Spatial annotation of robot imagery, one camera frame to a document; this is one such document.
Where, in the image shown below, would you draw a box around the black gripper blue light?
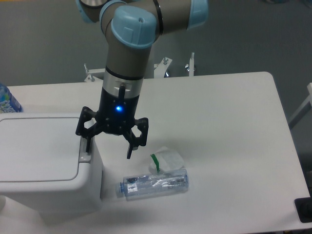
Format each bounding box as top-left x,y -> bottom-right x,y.
75,87 -> 149,159

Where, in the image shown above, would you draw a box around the white push-lid trash can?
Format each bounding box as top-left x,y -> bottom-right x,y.
0,113 -> 103,215

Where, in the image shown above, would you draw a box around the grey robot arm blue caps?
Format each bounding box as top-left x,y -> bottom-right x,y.
76,0 -> 209,157

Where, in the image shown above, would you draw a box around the crumpled white wrapper green stripe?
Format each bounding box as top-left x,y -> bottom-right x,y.
149,146 -> 184,174

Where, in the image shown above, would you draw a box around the clear plastic bottle blue cap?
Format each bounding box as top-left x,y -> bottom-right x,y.
115,168 -> 189,200

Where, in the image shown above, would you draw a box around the blue labelled bottle at edge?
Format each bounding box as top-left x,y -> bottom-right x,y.
0,83 -> 23,114

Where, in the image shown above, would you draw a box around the black clamp at table edge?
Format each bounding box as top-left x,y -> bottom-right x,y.
294,197 -> 312,223

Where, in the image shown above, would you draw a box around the white metal base frame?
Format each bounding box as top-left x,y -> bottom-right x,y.
84,52 -> 196,82

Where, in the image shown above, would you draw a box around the white frame at right edge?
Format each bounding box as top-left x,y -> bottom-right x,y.
288,83 -> 312,129

